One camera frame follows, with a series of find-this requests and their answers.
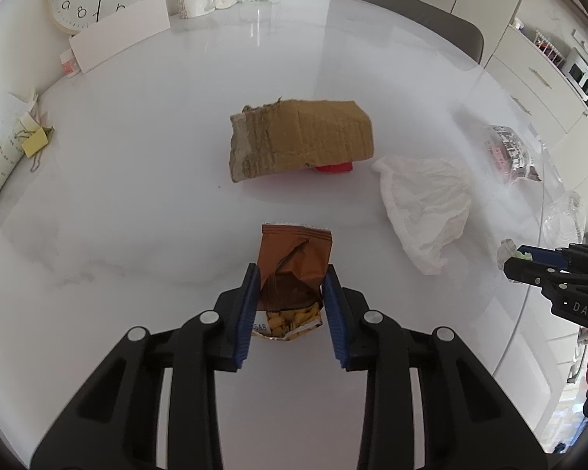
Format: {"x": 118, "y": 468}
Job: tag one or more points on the grey chair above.
{"x": 421, "y": 10}

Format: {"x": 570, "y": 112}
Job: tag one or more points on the white paper sheets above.
{"x": 27, "y": 107}

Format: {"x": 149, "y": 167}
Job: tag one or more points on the clear plastic cup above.
{"x": 566, "y": 218}

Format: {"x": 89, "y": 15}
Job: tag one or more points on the spice jar rack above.
{"x": 550, "y": 49}

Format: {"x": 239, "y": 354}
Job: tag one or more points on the white microwave oven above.
{"x": 580, "y": 73}

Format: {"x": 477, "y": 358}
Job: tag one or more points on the green-white paper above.
{"x": 509, "y": 250}

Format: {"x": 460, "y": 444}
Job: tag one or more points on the small pink-labelled bottle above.
{"x": 70, "y": 64}

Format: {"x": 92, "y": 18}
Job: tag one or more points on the crumpled white tissue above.
{"x": 426, "y": 205}

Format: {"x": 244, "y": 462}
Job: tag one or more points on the brown snack wrapper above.
{"x": 294, "y": 264}

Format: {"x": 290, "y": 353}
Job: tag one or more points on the yellow binder clip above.
{"x": 35, "y": 141}

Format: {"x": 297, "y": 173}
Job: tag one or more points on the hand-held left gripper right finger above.
{"x": 334, "y": 323}

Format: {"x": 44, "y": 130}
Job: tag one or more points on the torn brown cardboard piece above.
{"x": 304, "y": 132}

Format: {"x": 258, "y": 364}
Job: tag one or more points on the rolled printed paper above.
{"x": 5, "y": 166}

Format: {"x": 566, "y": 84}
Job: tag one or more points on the white folded card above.
{"x": 122, "y": 32}

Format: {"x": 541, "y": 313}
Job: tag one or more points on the small white dish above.
{"x": 226, "y": 0}

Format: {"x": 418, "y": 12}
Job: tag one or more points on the small white bottle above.
{"x": 518, "y": 23}

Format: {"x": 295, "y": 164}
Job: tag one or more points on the beige drawer cabinet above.
{"x": 534, "y": 88}

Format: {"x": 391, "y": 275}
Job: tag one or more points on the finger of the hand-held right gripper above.
{"x": 524, "y": 270}
{"x": 544, "y": 254}

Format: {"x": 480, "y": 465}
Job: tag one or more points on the silver foil packet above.
{"x": 512, "y": 152}

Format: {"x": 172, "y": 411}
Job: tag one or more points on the red bottle cap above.
{"x": 333, "y": 169}

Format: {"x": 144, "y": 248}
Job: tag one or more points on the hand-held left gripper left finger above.
{"x": 247, "y": 318}

